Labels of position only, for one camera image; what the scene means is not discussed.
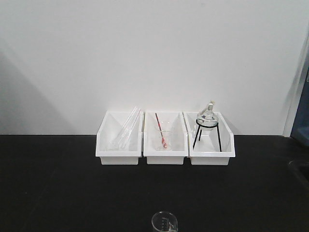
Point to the middle white plastic bin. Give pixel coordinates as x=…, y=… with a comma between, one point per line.
x=179, y=139

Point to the glass alcohol lamp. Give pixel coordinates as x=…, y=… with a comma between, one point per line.
x=207, y=118

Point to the right white plastic bin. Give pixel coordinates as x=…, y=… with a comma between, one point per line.
x=206, y=151

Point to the red thermometer rod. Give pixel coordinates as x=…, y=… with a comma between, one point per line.
x=164, y=144

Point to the small glass beaker in bin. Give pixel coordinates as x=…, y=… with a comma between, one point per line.
x=165, y=126

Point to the left white plastic bin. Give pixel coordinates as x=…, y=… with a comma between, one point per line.
x=109, y=129

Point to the clear glass tubes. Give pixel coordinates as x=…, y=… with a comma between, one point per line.
x=121, y=140

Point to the black wire tripod stand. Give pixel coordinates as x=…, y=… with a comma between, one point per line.
x=199, y=133

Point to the clear glass beaker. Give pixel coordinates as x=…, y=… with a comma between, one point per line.
x=164, y=221

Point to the white plastic bin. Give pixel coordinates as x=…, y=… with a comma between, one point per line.
x=109, y=129
x=179, y=139
x=206, y=151

